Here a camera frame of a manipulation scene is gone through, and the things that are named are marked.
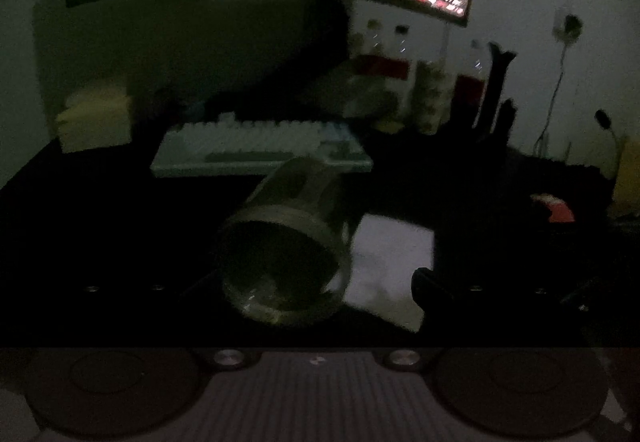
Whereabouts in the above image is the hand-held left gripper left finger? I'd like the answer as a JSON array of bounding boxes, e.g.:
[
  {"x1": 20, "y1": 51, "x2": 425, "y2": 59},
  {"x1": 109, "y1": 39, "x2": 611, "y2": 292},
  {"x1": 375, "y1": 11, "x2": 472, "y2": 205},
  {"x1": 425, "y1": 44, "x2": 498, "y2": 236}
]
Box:
[{"x1": 50, "y1": 271, "x2": 251, "y2": 369}]

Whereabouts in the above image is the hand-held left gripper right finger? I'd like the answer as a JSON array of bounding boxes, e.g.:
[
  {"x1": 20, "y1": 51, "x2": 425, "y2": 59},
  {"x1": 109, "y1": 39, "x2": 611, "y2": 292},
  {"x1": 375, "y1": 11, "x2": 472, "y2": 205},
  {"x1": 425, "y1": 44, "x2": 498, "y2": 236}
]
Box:
[{"x1": 382, "y1": 266, "x2": 596, "y2": 369}]

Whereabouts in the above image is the white paper tissue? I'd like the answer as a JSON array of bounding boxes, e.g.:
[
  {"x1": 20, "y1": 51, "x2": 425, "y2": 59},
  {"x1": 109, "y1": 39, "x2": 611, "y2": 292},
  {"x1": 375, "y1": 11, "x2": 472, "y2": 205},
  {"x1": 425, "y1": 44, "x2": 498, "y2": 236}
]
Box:
[{"x1": 340, "y1": 213, "x2": 435, "y2": 334}]

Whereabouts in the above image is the clear glass jar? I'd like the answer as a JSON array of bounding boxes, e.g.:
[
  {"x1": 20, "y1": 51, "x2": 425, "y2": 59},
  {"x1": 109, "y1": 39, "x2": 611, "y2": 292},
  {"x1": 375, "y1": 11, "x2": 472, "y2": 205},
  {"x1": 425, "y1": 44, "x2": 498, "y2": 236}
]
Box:
[{"x1": 215, "y1": 157, "x2": 357, "y2": 329}]

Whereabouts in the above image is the small red object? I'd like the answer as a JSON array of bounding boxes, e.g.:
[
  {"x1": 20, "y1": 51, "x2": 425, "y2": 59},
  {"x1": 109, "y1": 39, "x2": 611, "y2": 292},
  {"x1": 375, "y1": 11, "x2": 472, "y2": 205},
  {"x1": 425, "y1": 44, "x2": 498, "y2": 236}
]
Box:
[{"x1": 530, "y1": 193, "x2": 576, "y2": 224}]

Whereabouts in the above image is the white mechanical keyboard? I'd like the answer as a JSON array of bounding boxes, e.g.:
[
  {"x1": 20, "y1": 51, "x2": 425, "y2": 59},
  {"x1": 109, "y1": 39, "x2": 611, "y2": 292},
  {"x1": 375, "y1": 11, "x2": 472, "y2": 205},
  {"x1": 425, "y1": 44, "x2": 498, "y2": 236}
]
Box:
[{"x1": 150, "y1": 113, "x2": 374, "y2": 179}]

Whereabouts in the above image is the crumpled white plastic bag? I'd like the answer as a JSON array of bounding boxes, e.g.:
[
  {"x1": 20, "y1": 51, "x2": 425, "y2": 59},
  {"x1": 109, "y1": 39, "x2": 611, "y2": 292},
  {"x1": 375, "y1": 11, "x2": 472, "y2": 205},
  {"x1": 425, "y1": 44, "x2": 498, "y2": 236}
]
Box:
[{"x1": 320, "y1": 62, "x2": 401, "y2": 123}]

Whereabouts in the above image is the black forked stand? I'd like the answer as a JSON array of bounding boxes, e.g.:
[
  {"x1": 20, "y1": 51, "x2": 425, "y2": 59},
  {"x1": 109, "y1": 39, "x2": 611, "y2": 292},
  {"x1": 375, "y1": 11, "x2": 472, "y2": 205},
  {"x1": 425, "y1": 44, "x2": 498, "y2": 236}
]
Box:
[{"x1": 472, "y1": 42, "x2": 518, "y2": 143}]

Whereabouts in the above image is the clear bottle with red label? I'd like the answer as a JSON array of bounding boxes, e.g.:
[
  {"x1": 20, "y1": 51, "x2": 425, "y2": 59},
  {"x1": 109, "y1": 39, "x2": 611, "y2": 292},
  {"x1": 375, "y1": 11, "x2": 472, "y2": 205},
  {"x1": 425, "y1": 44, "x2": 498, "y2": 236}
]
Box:
[{"x1": 456, "y1": 39, "x2": 488, "y2": 97}]

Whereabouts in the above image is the black-capped red-label bottle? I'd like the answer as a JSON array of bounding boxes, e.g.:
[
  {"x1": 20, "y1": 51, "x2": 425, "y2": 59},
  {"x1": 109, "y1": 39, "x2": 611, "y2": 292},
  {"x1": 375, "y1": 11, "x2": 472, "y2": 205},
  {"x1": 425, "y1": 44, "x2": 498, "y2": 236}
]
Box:
[{"x1": 389, "y1": 24, "x2": 414, "y2": 79}]

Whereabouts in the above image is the small black microphone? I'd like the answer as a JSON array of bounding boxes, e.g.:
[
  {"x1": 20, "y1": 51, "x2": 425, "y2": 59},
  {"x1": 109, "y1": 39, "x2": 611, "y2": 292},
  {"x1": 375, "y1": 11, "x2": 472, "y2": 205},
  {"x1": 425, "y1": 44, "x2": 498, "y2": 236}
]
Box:
[{"x1": 594, "y1": 109, "x2": 621, "y2": 173}]

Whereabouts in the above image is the yellow-capped red-label bottle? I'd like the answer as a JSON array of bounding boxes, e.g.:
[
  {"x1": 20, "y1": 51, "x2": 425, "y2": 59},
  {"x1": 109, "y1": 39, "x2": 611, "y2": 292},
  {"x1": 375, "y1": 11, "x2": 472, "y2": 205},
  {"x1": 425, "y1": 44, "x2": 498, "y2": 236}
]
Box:
[{"x1": 361, "y1": 19, "x2": 387, "y2": 79}]

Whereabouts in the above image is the thin dark cable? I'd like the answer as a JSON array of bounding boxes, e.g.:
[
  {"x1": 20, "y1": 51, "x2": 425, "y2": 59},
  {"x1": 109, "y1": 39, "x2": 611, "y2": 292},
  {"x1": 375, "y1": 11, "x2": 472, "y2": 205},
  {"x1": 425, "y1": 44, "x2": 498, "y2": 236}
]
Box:
[{"x1": 532, "y1": 39, "x2": 571, "y2": 158}]

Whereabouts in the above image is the wall socket with plug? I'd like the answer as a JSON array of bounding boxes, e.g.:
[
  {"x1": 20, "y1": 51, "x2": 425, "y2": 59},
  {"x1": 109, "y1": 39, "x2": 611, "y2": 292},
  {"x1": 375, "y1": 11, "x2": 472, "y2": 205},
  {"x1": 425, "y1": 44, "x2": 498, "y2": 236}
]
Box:
[{"x1": 552, "y1": 12, "x2": 585, "y2": 43}]

